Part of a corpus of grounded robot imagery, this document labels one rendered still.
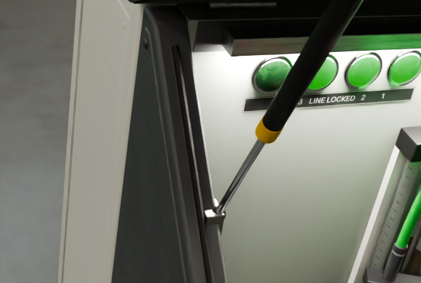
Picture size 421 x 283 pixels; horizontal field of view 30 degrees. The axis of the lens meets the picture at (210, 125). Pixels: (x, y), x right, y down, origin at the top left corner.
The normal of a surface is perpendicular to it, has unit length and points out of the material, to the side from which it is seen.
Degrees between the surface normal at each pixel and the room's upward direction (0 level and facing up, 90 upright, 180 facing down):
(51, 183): 0
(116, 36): 90
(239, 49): 90
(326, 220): 90
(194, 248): 43
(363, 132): 90
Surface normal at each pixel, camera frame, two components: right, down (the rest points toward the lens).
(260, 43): 0.35, 0.55
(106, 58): -0.92, 0.07
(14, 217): 0.15, -0.83
